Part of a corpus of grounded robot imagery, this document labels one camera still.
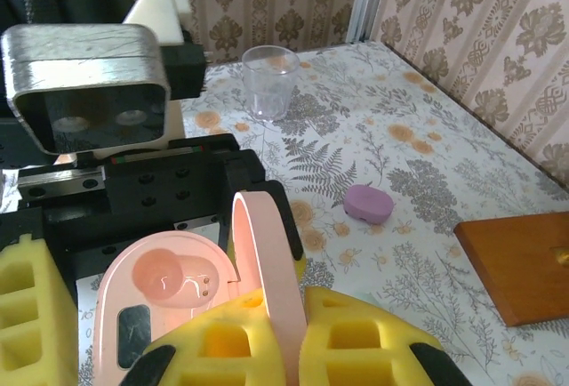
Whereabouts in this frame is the gold wire rack wooden base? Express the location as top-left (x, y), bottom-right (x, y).
top-left (453, 211), bottom-right (569, 327)

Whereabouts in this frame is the black camera cable plug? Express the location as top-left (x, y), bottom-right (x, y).
top-left (160, 41), bottom-right (211, 102)

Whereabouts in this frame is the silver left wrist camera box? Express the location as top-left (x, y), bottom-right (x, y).
top-left (0, 24), bottom-right (172, 156)

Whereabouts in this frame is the clear plastic cup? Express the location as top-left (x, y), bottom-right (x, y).
top-left (242, 45), bottom-right (301, 121)

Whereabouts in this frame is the floral patterned tablecloth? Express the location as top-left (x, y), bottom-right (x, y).
top-left (75, 38), bottom-right (569, 386)

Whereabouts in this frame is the pink earbud charging case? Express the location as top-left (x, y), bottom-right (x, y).
top-left (95, 189), bottom-right (309, 386)

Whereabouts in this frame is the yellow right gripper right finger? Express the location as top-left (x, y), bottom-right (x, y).
top-left (297, 285), bottom-right (473, 386)

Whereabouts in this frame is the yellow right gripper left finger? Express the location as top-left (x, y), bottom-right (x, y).
top-left (126, 287), bottom-right (286, 386)

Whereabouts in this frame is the purple earbud charging case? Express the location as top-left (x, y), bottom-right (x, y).
top-left (342, 183), bottom-right (395, 226)

